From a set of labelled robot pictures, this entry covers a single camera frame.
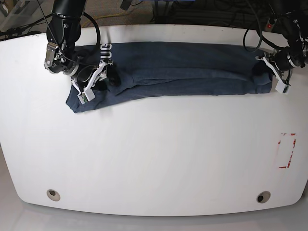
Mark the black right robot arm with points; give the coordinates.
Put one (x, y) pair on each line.
(63, 31)

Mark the table grommet hole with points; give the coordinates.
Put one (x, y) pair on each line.
(263, 197)
(53, 195)

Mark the dark blue T-shirt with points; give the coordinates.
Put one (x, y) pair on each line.
(154, 69)

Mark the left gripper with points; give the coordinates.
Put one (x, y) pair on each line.
(280, 62)

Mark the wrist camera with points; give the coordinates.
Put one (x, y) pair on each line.
(282, 88)
(86, 96)

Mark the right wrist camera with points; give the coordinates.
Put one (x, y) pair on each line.
(86, 96)

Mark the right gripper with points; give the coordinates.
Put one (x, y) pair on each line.
(102, 72)

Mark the black power strip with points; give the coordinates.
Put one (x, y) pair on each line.
(271, 23)

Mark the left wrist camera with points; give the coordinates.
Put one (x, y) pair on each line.
(282, 88)

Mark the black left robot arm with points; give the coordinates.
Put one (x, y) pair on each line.
(294, 22)

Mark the right table grommet hole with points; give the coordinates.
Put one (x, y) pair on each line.
(263, 197)

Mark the left table grommet hole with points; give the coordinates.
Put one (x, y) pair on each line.
(53, 195)

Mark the red tape rectangle marking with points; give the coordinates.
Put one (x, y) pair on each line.
(285, 150)

